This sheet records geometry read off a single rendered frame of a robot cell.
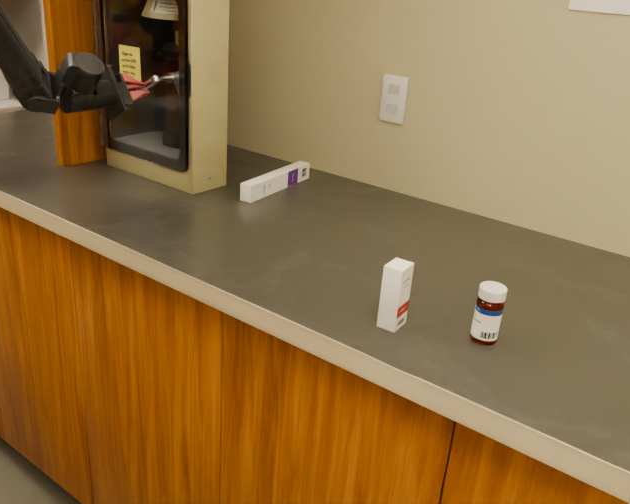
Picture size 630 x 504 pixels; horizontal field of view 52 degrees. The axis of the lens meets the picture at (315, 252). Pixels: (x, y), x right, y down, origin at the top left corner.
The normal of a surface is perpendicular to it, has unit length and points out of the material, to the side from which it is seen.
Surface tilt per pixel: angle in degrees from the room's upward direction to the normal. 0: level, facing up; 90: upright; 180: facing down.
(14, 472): 0
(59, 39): 90
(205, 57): 90
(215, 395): 90
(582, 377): 0
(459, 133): 90
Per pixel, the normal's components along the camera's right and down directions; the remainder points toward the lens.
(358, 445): -0.60, 0.28
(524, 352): 0.07, -0.92
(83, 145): 0.80, 0.29
